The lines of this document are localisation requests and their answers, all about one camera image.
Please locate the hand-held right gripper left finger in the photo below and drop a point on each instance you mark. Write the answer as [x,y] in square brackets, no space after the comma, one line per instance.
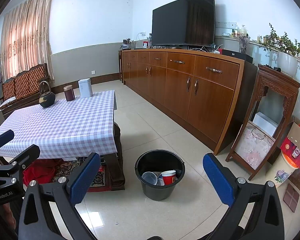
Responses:
[83,180]

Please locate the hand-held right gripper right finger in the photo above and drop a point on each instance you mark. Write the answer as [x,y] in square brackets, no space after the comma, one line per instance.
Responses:
[218,180]

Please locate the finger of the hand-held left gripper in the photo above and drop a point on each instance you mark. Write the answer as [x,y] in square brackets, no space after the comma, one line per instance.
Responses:
[3,138]
[27,155]

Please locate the red paper cup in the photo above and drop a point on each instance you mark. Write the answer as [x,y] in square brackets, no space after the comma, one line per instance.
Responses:
[168,178]

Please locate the black plastic bucket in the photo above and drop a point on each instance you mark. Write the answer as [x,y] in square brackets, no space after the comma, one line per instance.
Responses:
[155,192]

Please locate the clear plastic cup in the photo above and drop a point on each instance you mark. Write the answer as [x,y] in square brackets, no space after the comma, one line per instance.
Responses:
[150,177]

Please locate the patterned rug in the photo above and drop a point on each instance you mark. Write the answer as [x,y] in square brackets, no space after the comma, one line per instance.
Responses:
[97,178]

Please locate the pink checkered tablecloth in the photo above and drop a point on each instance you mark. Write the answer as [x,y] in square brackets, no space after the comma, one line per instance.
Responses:
[65,130]

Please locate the pink floral bag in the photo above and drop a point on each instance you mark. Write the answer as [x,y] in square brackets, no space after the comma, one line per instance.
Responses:
[252,150]

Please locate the black iron teapot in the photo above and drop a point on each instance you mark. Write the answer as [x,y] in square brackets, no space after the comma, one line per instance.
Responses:
[47,100]

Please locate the wooden upholstered sofa bench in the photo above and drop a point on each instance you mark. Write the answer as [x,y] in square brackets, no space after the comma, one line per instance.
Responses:
[25,82]

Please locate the white floral bin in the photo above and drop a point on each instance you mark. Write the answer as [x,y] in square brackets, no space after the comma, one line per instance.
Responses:
[282,172]

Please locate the white flat box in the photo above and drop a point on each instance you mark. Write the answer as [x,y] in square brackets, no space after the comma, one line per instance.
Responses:
[263,123]

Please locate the maroon canister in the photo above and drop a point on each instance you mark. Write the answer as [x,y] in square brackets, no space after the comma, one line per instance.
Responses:
[69,93]

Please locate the brown bathroom scale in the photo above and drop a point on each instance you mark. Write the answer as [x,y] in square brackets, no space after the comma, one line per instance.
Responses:
[291,197]

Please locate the long wooden sideboard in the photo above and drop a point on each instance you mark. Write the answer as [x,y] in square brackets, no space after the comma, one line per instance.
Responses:
[202,105]

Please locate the red gift box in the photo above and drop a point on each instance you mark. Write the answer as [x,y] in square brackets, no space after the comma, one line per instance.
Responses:
[290,147]

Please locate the white rectangular tin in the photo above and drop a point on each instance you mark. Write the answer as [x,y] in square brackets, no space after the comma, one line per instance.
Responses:
[85,88]

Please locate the cardboard box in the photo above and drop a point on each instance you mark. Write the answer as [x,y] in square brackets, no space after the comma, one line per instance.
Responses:
[296,132]

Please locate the pink embroidered curtain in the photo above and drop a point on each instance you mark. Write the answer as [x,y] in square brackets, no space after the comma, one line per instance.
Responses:
[25,37]

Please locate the carved wooden stand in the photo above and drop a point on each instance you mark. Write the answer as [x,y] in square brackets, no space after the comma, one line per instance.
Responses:
[277,80]

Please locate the black speaker box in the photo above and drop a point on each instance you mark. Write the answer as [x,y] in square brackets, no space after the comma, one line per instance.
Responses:
[236,55]

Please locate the large plant in white pot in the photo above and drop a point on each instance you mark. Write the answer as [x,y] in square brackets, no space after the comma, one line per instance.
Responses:
[286,62]

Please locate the glass vase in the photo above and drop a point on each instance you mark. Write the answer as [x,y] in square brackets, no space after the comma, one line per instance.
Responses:
[243,46]

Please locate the small potted plant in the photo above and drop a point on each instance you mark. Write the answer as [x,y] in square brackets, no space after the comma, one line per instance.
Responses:
[126,45]

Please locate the row of small bottles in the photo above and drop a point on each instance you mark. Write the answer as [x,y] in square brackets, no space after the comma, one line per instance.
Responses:
[241,32]

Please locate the black flat television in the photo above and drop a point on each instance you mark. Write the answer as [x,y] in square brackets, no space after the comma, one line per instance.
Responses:
[182,20]

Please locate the row of wall sockets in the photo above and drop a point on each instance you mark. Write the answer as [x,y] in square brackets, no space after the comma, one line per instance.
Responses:
[226,25]

